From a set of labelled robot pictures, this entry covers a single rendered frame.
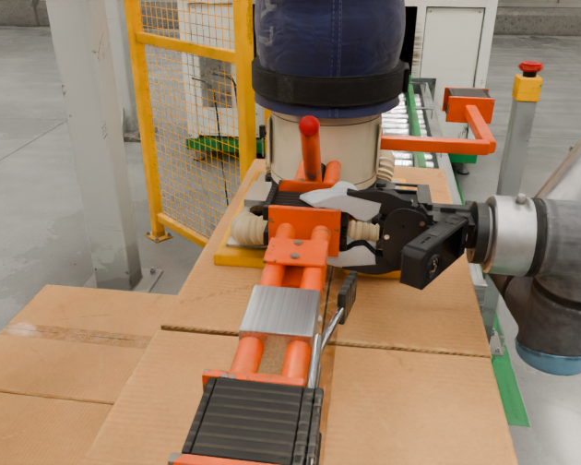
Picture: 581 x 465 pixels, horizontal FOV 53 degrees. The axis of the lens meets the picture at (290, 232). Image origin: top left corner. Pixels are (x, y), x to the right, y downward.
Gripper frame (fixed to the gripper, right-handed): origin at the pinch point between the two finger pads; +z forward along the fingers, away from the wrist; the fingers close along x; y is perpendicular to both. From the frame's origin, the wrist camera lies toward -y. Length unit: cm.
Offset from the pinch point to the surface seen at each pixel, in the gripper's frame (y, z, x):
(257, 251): 12.6, 8.6, -10.8
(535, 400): 97, -67, -106
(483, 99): 54, -27, 3
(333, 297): 5.2, -3.1, -12.7
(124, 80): 349, 178, -66
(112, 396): 23, 41, -53
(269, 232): -1.5, 4.3, -0.2
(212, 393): -30.6, 2.9, 2.0
